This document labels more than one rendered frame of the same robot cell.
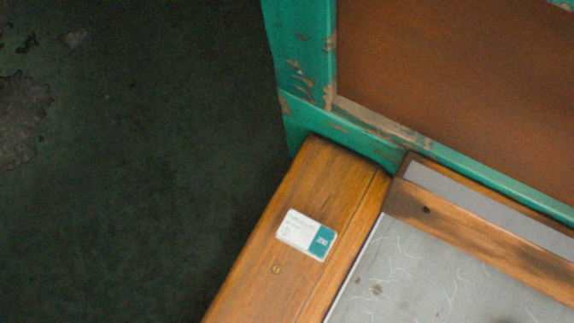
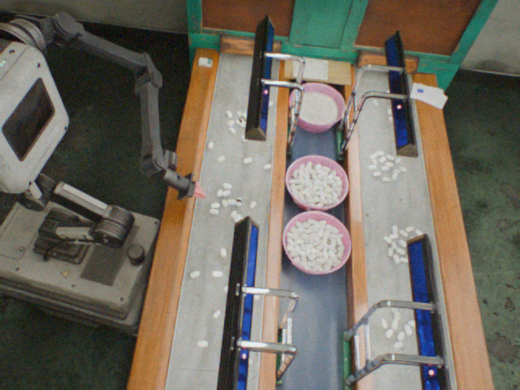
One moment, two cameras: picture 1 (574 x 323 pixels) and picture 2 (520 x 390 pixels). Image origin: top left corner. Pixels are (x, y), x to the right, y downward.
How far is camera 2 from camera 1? 1.71 m
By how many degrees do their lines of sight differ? 22
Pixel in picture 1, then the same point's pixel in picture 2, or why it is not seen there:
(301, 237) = (205, 61)
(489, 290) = (248, 65)
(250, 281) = (197, 73)
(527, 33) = not seen: outside the picture
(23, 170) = (88, 149)
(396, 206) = (223, 47)
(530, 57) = not seen: outside the picture
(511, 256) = (249, 48)
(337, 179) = (207, 53)
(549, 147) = (246, 12)
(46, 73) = (84, 120)
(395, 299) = (229, 71)
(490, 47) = not seen: outside the picture
